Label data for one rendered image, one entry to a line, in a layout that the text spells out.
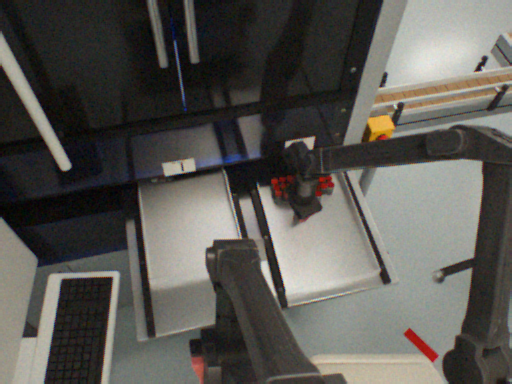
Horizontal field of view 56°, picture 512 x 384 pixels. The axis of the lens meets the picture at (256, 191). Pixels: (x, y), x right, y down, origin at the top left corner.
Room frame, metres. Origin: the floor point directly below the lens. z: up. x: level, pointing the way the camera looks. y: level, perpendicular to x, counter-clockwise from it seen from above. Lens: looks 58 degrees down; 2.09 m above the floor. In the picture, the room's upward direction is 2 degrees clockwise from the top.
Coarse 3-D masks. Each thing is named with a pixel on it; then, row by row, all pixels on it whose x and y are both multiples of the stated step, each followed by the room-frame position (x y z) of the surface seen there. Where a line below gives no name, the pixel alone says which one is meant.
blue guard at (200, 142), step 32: (192, 128) 0.75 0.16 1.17; (224, 128) 0.78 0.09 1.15; (256, 128) 0.80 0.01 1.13; (288, 128) 0.82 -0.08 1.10; (320, 128) 0.85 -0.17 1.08; (0, 160) 0.63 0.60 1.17; (32, 160) 0.65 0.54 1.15; (96, 160) 0.69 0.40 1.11; (128, 160) 0.71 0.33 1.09; (160, 160) 0.73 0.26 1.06; (224, 160) 0.77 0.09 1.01; (0, 192) 0.62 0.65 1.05; (32, 192) 0.64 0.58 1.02
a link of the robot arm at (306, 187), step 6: (294, 168) 0.69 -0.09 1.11; (300, 174) 0.66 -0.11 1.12; (300, 180) 0.65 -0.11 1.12; (306, 180) 0.65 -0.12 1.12; (312, 180) 0.65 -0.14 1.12; (318, 180) 0.65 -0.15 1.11; (300, 186) 0.64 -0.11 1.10; (306, 186) 0.63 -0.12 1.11; (312, 186) 0.64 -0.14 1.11; (300, 192) 0.64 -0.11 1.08; (306, 192) 0.63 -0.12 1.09; (312, 192) 0.64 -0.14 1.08
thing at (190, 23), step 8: (184, 0) 0.70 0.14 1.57; (192, 0) 0.71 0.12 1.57; (184, 8) 0.70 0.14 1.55; (192, 8) 0.70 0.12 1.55; (184, 16) 0.70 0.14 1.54; (192, 16) 0.70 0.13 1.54; (192, 24) 0.70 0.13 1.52; (184, 32) 0.76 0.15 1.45; (192, 32) 0.70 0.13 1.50; (192, 40) 0.70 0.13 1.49; (192, 48) 0.70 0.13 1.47; (192, 56) 0.70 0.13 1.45
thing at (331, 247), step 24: (264, 192) 0.76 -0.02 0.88; (336, 192) 0.77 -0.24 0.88; (264, 216) 0.67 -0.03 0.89; (288, 216) 0.68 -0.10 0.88; (312, 216) 0.68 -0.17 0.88; (336, 216) 0.69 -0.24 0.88; (288, 240) 0.60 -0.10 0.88; (312, 240) 0.60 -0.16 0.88; (336, 240) 0.61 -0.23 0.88; (360, 240) 0.61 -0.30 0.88; (288, 264) 0.53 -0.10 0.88; (312, 264) 0.53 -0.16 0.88; (336, 264) 0.53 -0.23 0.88; (360, 264) 0.54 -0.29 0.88; (288, 288) 0.45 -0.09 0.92; (312, 288) 0.46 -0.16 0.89
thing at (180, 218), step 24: (216, 168) 0.84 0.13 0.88; (144, 192) 0.74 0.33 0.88; (168, 192) 0.74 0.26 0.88; (192, 192) 0.75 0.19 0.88; (216, 192) 0.75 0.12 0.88; (144, 216) 0.66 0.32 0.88; (168, 216) 0.66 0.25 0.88; (192, 216) 0.66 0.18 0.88; (216, 216) 0.67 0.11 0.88; (144, 240) 0.57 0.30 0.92; (168, 240) 0.59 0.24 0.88; (192, 240) 0.59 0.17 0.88; (168, 264) 0.51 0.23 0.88; (192, 264) 0.52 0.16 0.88
